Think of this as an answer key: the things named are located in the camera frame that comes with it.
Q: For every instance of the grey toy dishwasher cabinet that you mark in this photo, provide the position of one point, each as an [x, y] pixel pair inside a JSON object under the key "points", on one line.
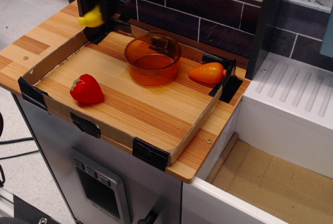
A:
{"points": [[99, 182]]}

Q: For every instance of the orange transparent plastic pot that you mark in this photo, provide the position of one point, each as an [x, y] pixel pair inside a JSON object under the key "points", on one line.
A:
{"points": [[153, 59]]}

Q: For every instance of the red toy strawberry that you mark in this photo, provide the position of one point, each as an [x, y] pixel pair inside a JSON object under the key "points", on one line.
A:
{"points": [[87, 90]]}

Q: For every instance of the dark grey right post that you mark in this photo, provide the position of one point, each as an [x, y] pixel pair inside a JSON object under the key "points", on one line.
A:
{"points": [[264, 34]]}

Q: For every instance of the black knob on cabinet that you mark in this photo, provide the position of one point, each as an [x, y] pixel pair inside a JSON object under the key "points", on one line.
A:
{"points": [[149, 219]]}

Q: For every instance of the orange toy carrot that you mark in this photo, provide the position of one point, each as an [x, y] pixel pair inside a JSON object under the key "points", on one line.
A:
{"points": [[210, 73]]}

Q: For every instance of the white toy sink unit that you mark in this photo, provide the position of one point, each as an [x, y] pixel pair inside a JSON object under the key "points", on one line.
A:
{"points": [[273, 161]]}

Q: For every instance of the cardboard fence with black tape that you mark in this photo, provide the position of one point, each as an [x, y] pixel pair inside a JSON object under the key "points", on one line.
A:
{"points": [[172, 126]]}

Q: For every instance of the yellow toy banana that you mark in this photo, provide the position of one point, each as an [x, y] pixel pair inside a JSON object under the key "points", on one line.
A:
{"points": [[93, 18]]}

